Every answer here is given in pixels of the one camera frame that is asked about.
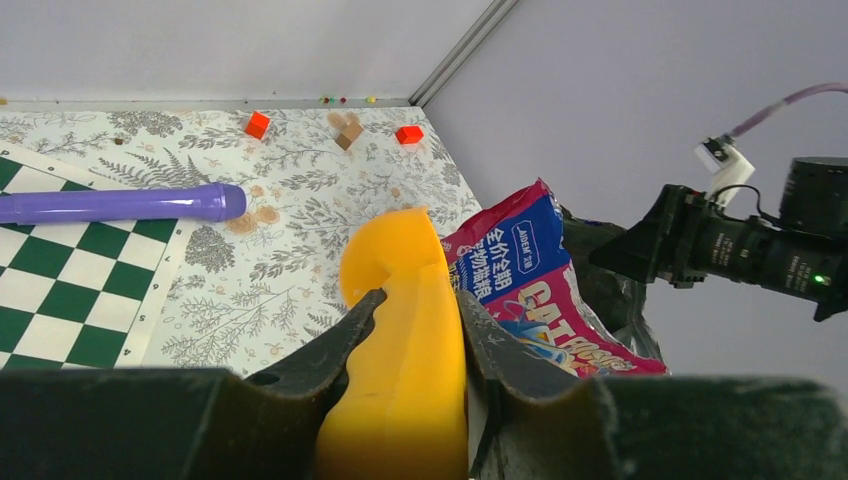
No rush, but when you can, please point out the green white checkered board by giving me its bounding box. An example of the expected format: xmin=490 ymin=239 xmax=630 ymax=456
xmin=0 ymin=139 xmax=200 ymax=371

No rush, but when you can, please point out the brown wooden block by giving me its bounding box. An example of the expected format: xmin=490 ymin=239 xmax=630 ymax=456
xmin=335 ymin=122 xmax=364 ymax=151

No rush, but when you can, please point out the cat food bag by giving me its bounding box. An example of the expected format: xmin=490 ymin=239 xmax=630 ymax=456
xmin=441 ymin=180 xmax=668 ymax=378

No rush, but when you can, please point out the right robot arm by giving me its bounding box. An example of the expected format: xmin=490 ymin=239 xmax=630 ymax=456
xmin=589 ymin=157 xmax=847 ymax=322

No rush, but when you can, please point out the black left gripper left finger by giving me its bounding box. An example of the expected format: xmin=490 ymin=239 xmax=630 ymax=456
xmin=1 ymin=289 xmax=386 ymax=479

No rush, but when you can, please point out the purple plastic cylinder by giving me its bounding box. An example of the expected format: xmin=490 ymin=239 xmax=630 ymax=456
xmin=1 ymin=183 xmax=247 ymax=225

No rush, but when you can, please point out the small red cube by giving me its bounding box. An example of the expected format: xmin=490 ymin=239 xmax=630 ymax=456
xmin=244 ymin=111 xmax=271 ymax=140

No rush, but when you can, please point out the yellow plastic scoop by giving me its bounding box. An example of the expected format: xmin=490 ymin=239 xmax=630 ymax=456
xmin=314 ymin=207 xmax=469 ymax=479

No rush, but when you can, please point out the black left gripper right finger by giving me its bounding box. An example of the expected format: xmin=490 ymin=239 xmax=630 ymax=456
xmin=456 ymin=291 xmax=847 ymax=479

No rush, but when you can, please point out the floral tablecloth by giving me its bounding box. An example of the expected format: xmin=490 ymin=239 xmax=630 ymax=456
xmin=1 ymin=107 xmax=480 ymax=376

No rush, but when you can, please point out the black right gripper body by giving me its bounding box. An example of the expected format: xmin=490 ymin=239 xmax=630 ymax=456
xmin=673 ymin=192 xmax=795 ymax=292

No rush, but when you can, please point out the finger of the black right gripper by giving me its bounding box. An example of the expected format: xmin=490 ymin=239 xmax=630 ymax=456
xmin=589 ymin=184 xmax=693 ymax=287

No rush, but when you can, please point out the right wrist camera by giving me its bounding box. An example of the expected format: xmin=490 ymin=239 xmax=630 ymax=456
xmin=694 ymin=135 xmax=755 ymax=207

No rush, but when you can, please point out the red rectangular block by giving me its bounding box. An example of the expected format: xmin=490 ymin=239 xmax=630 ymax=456
xmin=395 ymin=125 xmax=424 ymax=146

